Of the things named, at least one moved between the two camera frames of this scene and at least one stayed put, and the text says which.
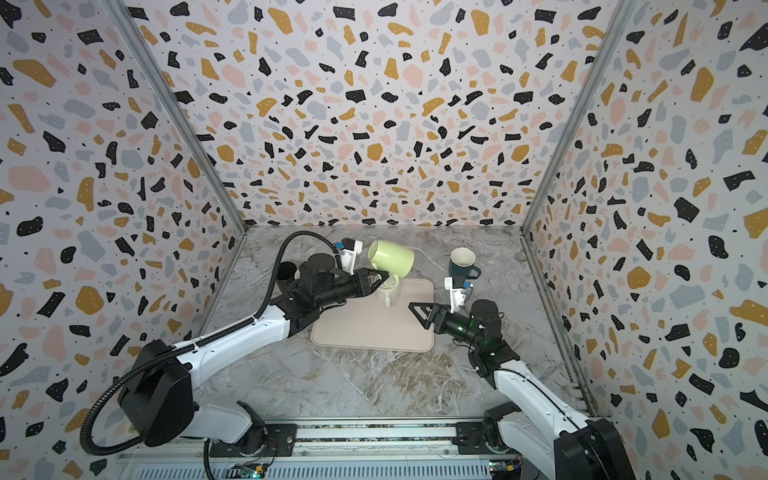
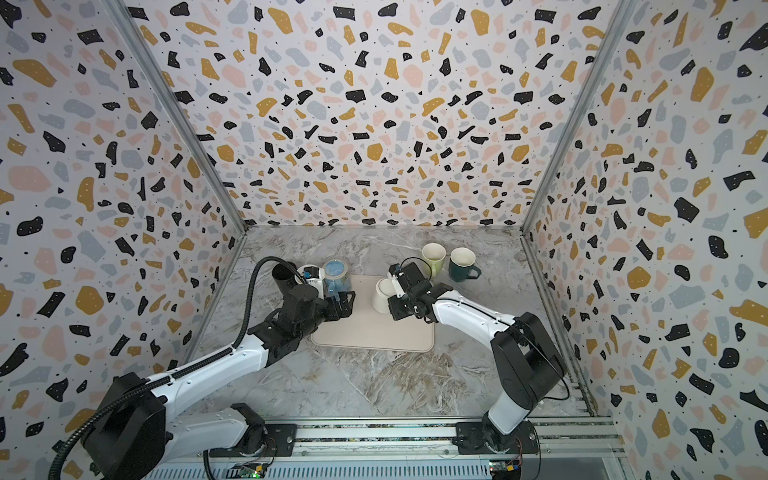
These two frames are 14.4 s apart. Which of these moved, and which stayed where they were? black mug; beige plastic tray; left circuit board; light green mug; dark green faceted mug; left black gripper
Moved: light green mug; left black gripper
Stayed: black mug; left circuit board; dark green faceted mug; beige plastic tray
